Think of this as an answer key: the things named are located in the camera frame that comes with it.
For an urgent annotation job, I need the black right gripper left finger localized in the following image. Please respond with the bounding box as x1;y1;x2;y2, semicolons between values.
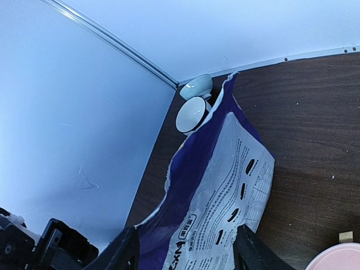
83;226;140;270

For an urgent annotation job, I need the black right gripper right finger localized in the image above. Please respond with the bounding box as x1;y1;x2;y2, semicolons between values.
233;224;290;270

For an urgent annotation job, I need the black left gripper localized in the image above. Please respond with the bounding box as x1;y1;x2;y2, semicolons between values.
1;208;98;269

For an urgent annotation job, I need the purple pet food bag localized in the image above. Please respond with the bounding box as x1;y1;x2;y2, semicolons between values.
137;74;275;269

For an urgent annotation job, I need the pink pet bowl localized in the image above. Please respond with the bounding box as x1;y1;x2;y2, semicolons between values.
306;242;360;270

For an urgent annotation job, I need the dark bowl white inside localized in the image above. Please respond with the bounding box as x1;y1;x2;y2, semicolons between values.
175;97;212;135

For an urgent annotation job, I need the pale green ribbed bowl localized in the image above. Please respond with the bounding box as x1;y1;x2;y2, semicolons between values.
179;74;213;100

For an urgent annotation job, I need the aluminium corner post left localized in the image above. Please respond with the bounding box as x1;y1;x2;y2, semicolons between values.
40;1;179;89

